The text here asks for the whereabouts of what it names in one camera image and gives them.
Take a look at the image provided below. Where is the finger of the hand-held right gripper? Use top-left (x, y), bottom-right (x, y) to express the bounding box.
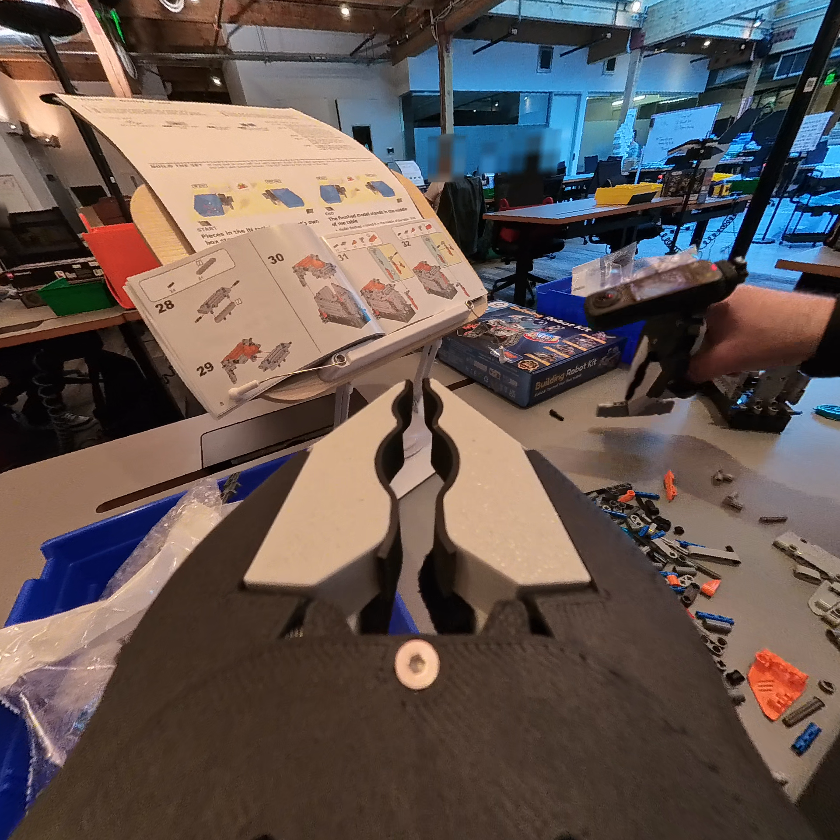
top-left (596, 395), bottom-right (677, 420)
top-left (623, 335), bottom-right (662, 406)

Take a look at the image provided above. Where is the instruction booklet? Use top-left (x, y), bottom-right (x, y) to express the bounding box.
top-left (123, 218), bottom-right (490, 420)

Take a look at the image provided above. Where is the pile of plastic building pieces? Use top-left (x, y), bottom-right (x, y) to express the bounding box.
top-left (586, 482), bottom-right (840, 757)

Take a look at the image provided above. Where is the background wooden desk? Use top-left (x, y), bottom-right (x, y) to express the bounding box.
top-left (482, 192), bottom-right (752, 308)

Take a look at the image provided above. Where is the orange studded panel piece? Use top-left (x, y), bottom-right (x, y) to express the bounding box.
top-left (747, 648), bottom-right (810, 723)

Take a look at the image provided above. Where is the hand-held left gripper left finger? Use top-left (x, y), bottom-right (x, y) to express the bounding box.
top-left (241, 381), bottom-right (416, 635)

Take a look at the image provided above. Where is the person's right hand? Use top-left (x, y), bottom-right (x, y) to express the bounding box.
top-left (686, 284), bottom-right (826, 386)

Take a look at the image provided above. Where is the tan wooden board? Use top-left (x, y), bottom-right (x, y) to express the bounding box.
top-left (129, 172), bottom-right (491, 403)

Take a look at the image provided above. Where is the yellow plastic bin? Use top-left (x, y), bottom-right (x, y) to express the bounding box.
top-left (594, 183), bottom-right (664, 206)

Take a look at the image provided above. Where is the black office chair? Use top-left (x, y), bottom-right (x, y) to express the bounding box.
top-left (489, 172), bottom-right (567, 306)

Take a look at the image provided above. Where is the black slanted pole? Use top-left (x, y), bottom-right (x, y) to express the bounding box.
top-left (727, 0), bottom-right (840, 265)

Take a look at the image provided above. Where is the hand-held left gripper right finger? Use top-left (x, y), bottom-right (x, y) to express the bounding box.
top-left (422, 378), bottom-right (593, 635)

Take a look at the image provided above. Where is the large printed instruction sheet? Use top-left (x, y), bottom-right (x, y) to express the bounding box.
top-left (39, 93), bottom-right (435, 258)

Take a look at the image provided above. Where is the green plastic bin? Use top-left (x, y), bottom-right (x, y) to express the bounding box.
top-left (36, 277), bottom-right (118, 318)

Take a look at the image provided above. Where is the white whiteboard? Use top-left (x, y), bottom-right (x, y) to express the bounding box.
top-left (640, 104), bottom-right (723, 166)

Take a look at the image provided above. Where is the white book stand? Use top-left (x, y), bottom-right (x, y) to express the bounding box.
top-left (226, 340), bottom-right (448, 501)

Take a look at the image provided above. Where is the red plastic bin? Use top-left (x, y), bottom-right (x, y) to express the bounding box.
top-left (79, 213), bottom-right (163, 311)

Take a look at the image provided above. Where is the black round floor lamp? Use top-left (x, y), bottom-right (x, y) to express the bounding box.
top-left (0, 0), bottom-right (132, 206)

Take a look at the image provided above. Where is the blue storage bin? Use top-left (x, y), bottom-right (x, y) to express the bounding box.
top-left (0, 451), bottom-right (421, 824)
top-left (535, 276), bottom-right (595, 317)

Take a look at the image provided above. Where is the grey orange brick model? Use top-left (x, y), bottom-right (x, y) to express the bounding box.
top-left (704, 363), bottom-right (812, 435)

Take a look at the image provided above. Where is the blue robot kit box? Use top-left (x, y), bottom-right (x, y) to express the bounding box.
top-left (437, 300), bottom-right (629, 410)

